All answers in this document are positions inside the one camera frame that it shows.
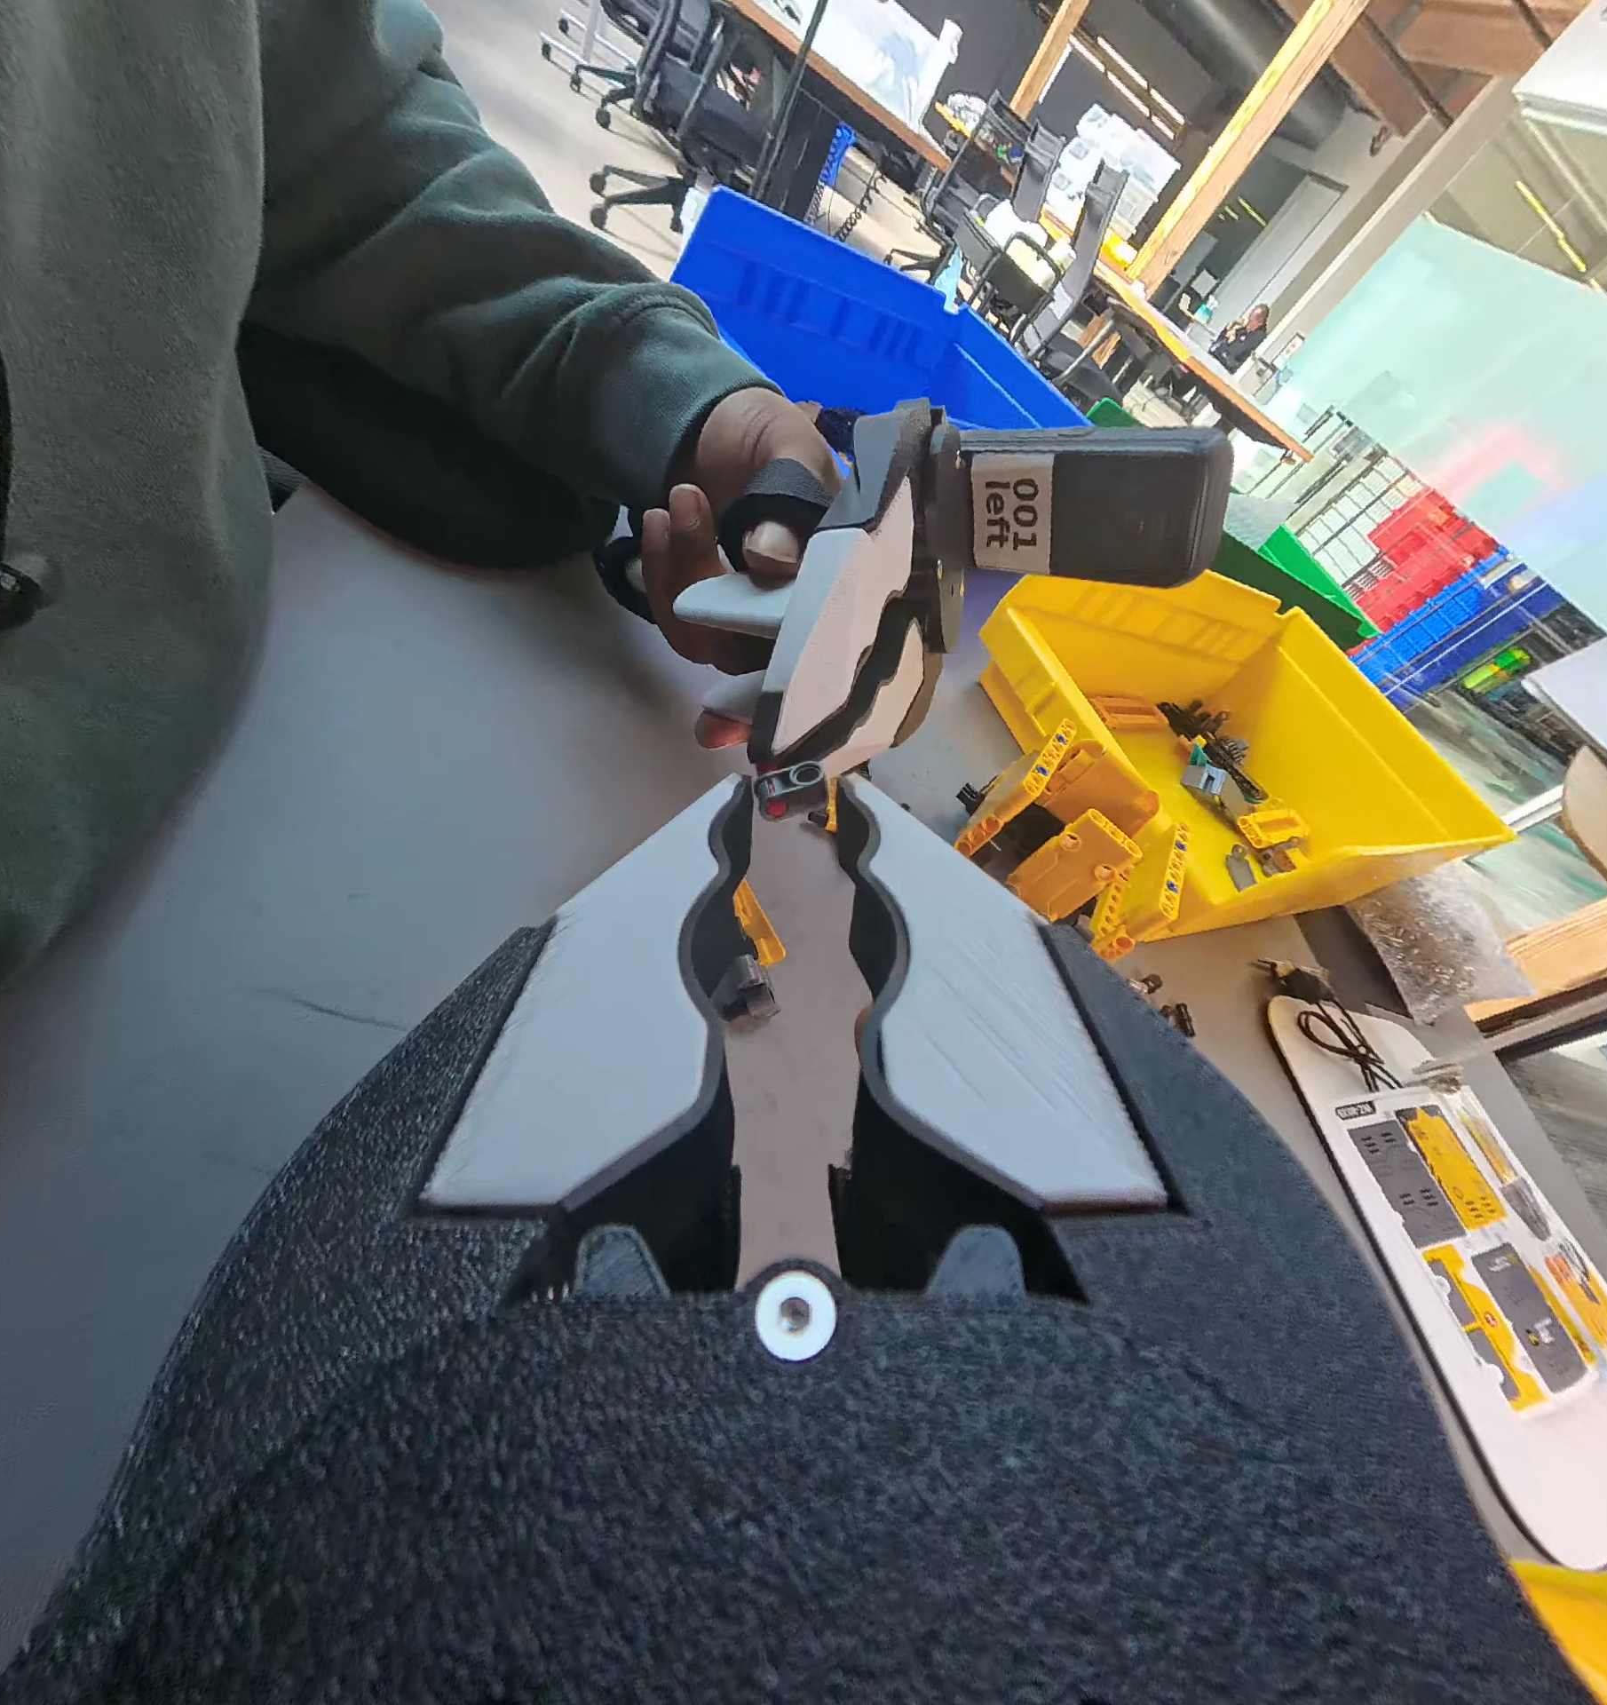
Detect black cable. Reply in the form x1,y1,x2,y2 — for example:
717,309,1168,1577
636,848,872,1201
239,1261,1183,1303
1272,962,1472,1093

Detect person's left forearm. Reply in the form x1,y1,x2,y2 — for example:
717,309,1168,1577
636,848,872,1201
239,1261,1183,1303
247,0,765,522

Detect pile of small lego pins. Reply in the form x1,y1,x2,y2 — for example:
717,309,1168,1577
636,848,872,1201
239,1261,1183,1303
1125,967,1204,1040

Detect yellow black lego model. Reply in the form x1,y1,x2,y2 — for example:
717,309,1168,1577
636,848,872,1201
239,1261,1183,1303
955,726,1191,962

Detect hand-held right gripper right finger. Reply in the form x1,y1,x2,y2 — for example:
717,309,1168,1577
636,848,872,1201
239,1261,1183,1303
844,779,1172,1276

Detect green storage bin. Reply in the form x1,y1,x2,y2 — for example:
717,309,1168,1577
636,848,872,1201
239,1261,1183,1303
1090,401,1376,653

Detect wooden office table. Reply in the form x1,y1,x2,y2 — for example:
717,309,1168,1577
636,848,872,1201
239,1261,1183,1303
1044,268,1311,460

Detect white book stand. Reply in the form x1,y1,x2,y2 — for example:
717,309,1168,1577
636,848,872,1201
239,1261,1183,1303
1272,747,1607,1573

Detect person's left hand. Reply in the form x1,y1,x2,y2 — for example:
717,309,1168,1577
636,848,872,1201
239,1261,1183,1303
622,386,844,753

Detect person's green sweatshirt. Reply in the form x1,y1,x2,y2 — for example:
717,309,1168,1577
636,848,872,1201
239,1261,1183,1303
0,0,286,974

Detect bubble wrap sheet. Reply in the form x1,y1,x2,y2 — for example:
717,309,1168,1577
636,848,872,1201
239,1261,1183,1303
1351,867,1538,1027

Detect open instruction booklet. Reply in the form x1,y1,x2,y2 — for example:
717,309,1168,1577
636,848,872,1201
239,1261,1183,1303
1522,619,1607,790

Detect stack of red blue bins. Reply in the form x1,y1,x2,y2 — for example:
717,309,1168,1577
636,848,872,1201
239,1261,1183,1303
1351,484,1579,698

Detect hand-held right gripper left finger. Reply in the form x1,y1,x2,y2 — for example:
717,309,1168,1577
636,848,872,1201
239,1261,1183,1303
421,779,752,1282

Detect black lego parts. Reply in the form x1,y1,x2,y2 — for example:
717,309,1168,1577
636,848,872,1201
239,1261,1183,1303
1157,702,1264,803

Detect yellow bin with small parts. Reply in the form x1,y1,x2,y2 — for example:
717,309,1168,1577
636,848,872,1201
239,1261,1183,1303
1509,1559,1607,1705

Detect blue storage bin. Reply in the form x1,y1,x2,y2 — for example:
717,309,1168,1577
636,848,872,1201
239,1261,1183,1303
672,189,1093,443

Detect yellow lego subassembly with rack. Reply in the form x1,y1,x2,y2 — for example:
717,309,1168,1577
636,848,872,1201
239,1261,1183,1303
712,878,793,1027

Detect printed instruction sheet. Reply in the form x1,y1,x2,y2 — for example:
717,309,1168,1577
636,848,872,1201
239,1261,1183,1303
1342,1093,1607,1415

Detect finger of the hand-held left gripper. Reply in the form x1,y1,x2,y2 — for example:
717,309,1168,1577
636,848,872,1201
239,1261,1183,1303
752,493,933,774
859,600,954,763

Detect black office chair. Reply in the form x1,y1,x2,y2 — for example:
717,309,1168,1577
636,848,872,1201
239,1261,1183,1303
950,161,1125,348
550,0,804,227

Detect large yellow storage bin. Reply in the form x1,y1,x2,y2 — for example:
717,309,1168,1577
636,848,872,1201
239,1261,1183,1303
977,574,1511,941

